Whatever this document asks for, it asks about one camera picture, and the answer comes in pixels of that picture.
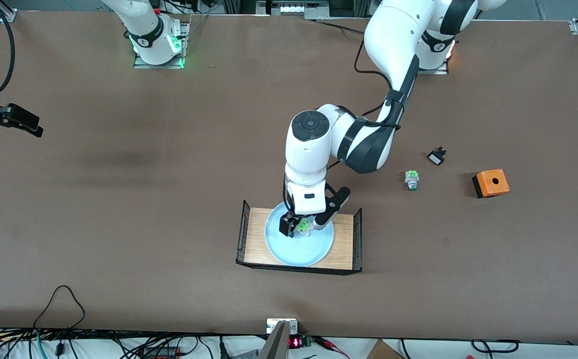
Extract light blue ceramic plate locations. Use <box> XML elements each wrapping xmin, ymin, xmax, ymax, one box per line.
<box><xmin>264</xmin><ymin>201</ymin><xmax>335</xmax><ymax>268</ymax></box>

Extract red black clip leads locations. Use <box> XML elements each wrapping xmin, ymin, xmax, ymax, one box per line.
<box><xmin>313</xmin><ymin>336</ymin><xmax>350</xmax><ymax>359</ymax></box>

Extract brown cardboard piece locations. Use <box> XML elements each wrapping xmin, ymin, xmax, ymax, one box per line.
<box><xmin>366</xmin><ymin>339</ymin><xmax>405</xmax><ymax>359</ymax></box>

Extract white power strip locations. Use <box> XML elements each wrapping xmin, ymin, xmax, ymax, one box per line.
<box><xmin>278</xmin><ymin>1</ymin><xmax>311</xmax><ymax>16</ymax></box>

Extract wooden tray black wire sides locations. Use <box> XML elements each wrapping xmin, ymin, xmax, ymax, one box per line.
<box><xmin>235</xmin><ymin>200</ymin><xmax>364</xmax><ymax>276</ymax></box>

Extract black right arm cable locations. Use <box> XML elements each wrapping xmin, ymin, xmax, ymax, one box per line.
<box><xmin>0</xmin><ymin>0</ymin><xmax>16</xmax><ymax>96</ymax></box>

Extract metal camera post bracket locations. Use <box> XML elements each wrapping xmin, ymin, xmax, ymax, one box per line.
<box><xmin>266</xmin><ymin>318</ymin><xmax>298</xmax><ymax>335</ymax></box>

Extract grey camera post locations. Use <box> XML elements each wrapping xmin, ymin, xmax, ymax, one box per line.
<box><xmin>258</xmin><ymin>320</ymin><xmax>290</xmax><ymax>359</ymax></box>

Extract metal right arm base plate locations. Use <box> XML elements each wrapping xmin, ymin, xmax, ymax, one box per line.
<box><xmin>133</xmin><ymin>21</ymin><xmax>190</xmax><ymax>70</ymax></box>

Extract black white rectangular switch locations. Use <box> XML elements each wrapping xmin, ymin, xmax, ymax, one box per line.
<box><xmin>427</xmin><ymin>146</ymin><xmax>448</xmax><ymax>167</ymax></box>

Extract black looped cable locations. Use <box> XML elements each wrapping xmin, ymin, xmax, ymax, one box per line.
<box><xmin>32</xmin><ymin>285</ymin><xmax>87</xmax><ymax>333</ymax></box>

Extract black cable across table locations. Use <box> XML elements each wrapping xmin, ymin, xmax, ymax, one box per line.
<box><xmin>314</xmin><ymin>19</ymin><xmax>367</xmax><ymax>36</ymax></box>

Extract orange button enclosure box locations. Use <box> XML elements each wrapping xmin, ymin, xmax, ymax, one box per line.
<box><xmin>471</xmin><ymin>168</ymin><xmax>511</xmax><ymax>199</ymax></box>

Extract black coiled cable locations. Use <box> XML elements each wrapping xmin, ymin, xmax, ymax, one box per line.
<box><xmin>470</xmin><ymin>338</ymin><xmax>520</xmax><ymax>355</ymax></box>

